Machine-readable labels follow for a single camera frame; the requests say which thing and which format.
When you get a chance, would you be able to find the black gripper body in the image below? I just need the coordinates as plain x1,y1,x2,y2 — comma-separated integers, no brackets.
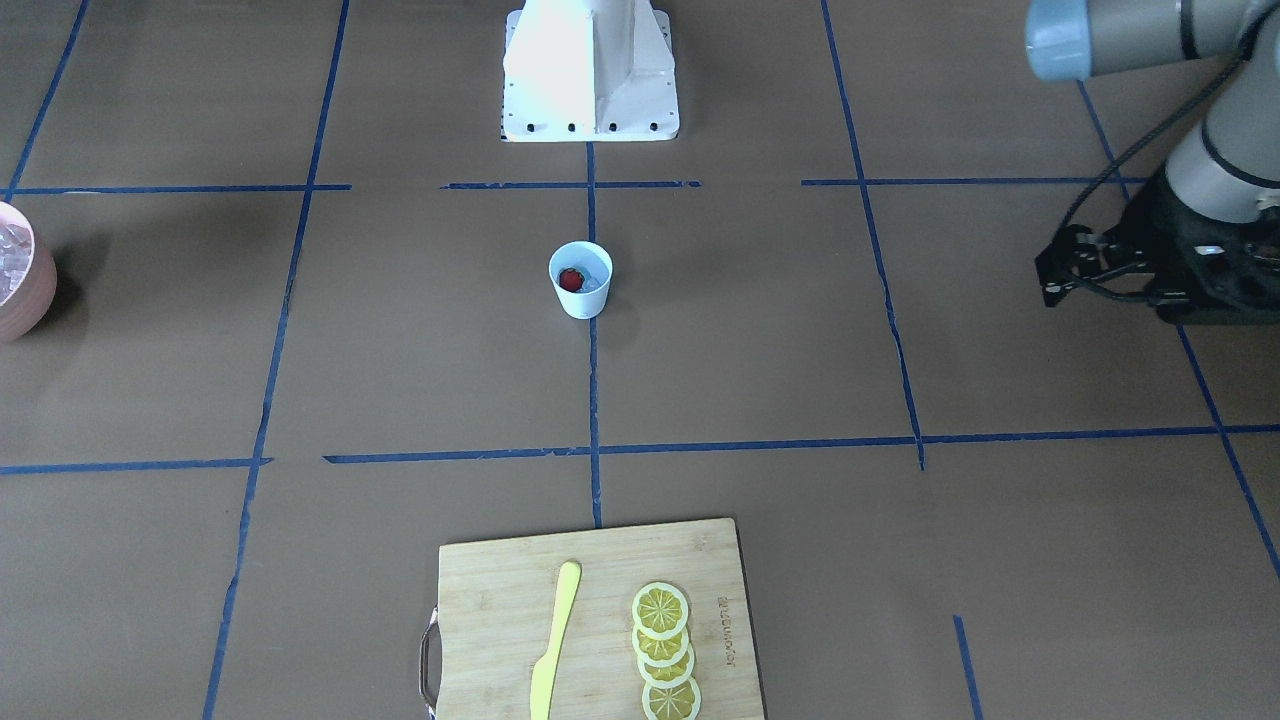
1120,170,1216,301

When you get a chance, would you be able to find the clear ice cube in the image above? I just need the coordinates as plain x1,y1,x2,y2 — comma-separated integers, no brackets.
580,275,611,293

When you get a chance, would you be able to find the red strawberry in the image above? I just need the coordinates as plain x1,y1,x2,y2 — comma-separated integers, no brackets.
556,266,588,293

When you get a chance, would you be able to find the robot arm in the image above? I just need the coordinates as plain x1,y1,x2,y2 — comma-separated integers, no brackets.
1024,1,1279,324

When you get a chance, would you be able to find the light blue plastic cup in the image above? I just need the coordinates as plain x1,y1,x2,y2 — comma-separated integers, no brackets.
548,240,614,320

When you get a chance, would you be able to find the pink bowl of ice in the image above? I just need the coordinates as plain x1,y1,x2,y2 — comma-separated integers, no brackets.
1,202,58,345

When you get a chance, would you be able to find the lemon slice top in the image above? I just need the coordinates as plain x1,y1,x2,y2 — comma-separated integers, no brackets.
631,582,690,641

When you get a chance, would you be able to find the lemon slice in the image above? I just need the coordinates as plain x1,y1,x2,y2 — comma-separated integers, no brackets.
631,582,690,641
641,678,701,720
636,646,696,689
631,626,690,667

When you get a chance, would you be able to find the lemon slice bottom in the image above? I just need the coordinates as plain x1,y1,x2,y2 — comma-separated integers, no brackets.
641,678,701,720

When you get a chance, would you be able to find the yellow plastic knife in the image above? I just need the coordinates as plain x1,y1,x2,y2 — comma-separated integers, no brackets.
529,561,582,719

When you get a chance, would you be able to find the bamboo cutting board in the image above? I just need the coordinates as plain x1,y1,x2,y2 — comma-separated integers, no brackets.
420,518,765,719

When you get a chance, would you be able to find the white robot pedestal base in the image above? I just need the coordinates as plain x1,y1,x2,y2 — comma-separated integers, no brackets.
500,1,681,143

